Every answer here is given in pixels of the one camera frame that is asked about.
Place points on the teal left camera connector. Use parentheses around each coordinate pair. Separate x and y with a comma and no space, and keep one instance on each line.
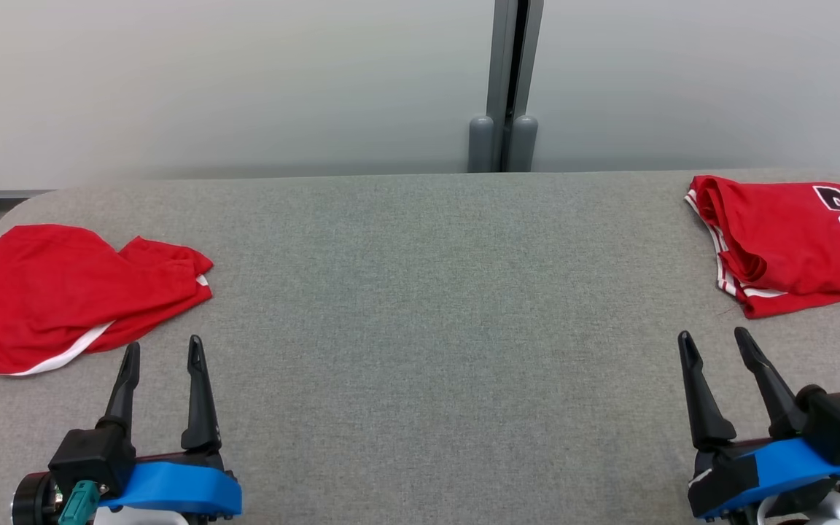
(79,503)

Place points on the red shorts with white stripe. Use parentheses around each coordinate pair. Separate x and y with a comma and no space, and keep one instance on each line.
(48,292)

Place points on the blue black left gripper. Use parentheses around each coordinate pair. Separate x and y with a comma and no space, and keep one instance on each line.
(172,485)

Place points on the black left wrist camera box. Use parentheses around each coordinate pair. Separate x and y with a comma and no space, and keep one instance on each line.
(92,456)

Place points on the grey rounded post foot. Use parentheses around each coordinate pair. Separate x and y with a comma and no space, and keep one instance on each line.
(524,146)
(481,146)

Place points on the red jersey with white sleeves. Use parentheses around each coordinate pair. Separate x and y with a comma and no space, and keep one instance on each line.
(792,233)

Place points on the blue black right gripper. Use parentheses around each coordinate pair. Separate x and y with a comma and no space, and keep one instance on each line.
(777,470)

